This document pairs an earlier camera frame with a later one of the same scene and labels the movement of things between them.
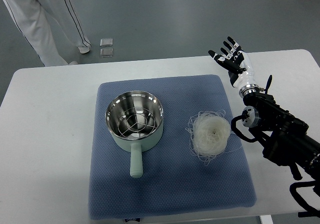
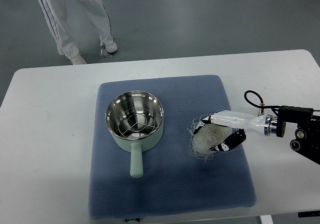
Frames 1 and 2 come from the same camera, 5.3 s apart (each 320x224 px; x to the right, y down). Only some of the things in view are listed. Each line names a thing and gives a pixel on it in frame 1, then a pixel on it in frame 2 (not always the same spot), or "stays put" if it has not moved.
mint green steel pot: x=134 y=120 stays put
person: x=30 y=5 to x=68 y=7
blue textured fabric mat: x=173 y=181 stays put
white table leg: x=266 y=219 stays put
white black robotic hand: x=237 y=63 to x=261 y=123
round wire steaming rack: x=136 y=121 stays put
